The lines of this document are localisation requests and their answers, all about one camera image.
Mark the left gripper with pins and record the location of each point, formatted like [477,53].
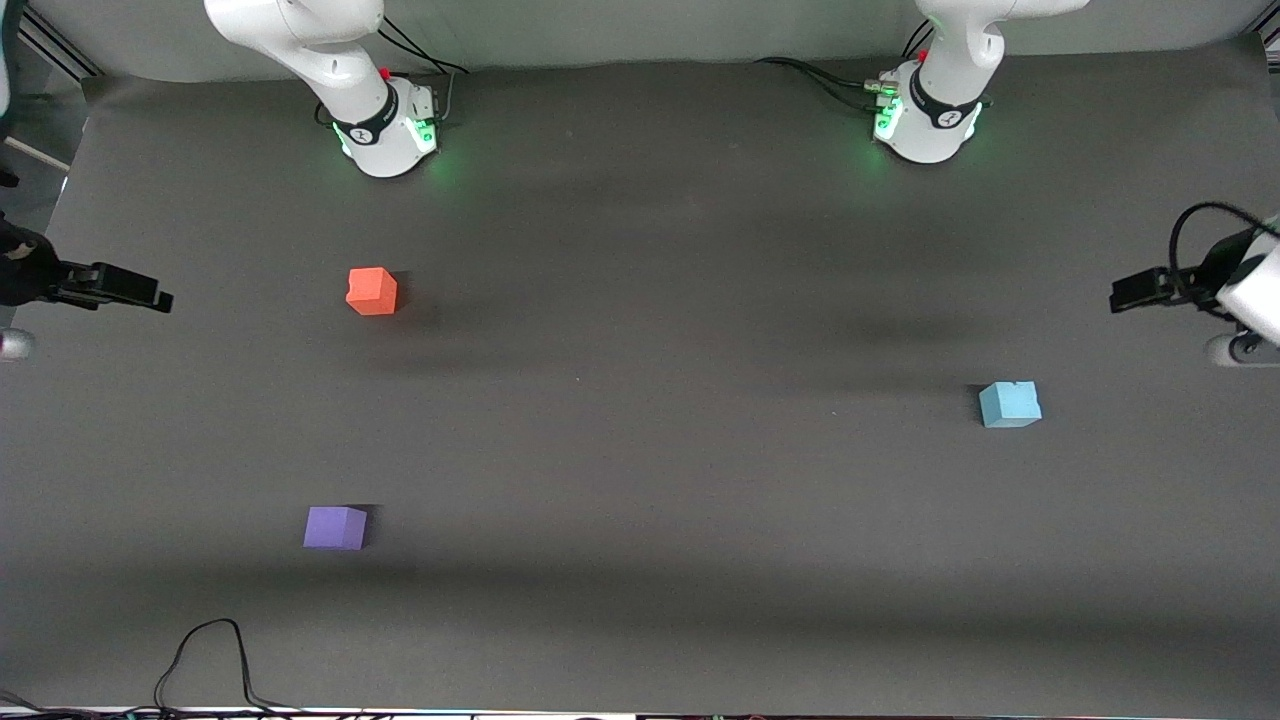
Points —
[1208,273]

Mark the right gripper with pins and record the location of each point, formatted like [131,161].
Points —
[28,275]

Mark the light blue foam block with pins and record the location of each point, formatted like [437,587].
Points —
[1008,406]

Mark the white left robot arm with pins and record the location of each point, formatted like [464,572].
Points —
[950,70]

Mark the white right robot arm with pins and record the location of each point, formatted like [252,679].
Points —
[330,50]

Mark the orange foam block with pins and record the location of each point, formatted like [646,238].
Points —
[372,292]

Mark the purple foam block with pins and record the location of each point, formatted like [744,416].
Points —
[334,528]

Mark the dark grey table mat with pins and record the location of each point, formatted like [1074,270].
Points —
[700,500]

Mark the aluminium frame rail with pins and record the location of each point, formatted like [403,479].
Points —
[60,45]

